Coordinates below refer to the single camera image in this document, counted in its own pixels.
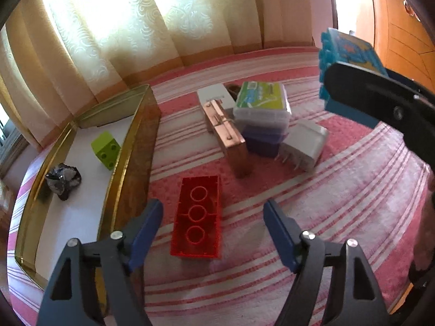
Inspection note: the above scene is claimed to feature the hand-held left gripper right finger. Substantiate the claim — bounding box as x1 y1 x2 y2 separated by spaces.
263 200 390 326

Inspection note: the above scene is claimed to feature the small copper case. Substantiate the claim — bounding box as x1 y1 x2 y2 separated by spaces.
203 99 247 178

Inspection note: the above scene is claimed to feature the clear green-label plastic box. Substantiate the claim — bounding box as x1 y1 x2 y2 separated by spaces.
233 81 292 130

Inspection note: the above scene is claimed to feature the white paper lining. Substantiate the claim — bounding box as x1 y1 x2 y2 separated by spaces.
20 114 140 272

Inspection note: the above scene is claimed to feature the orange wooden door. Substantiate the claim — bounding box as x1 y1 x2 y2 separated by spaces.
367 0 435 89

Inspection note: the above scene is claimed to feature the window frame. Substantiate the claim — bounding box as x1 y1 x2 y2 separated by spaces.
0 104 29 177

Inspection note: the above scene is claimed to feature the blue printed box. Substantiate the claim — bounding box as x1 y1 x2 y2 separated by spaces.
318 28 390 130

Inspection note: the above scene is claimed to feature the white cardboard box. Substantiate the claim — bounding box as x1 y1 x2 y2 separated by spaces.
197 83 237 109

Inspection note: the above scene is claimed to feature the grey crumpled rock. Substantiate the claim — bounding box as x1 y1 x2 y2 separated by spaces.
45 164 82 201

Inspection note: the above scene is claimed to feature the purple plastic box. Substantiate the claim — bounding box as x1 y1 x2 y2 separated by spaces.
242 124 289 158

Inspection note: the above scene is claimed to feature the pink striped blanket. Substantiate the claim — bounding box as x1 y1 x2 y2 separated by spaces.
7 46 435 326

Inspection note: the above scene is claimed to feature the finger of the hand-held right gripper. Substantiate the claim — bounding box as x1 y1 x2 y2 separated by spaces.
386 69 429 94
323 62 435 164

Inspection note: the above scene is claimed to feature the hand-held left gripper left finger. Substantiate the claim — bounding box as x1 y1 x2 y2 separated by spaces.
36 199 164 326

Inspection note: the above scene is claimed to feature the green building block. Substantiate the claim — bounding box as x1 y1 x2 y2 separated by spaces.
91 131 121 170

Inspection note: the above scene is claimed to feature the white charger plug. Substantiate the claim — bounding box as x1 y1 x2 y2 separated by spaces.
279 120 330 172

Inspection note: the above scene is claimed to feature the cream patterned curtain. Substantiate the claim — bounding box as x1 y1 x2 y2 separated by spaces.
0 0 316 153

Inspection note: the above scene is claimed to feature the red building block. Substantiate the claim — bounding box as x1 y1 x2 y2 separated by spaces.
170 175 223 260

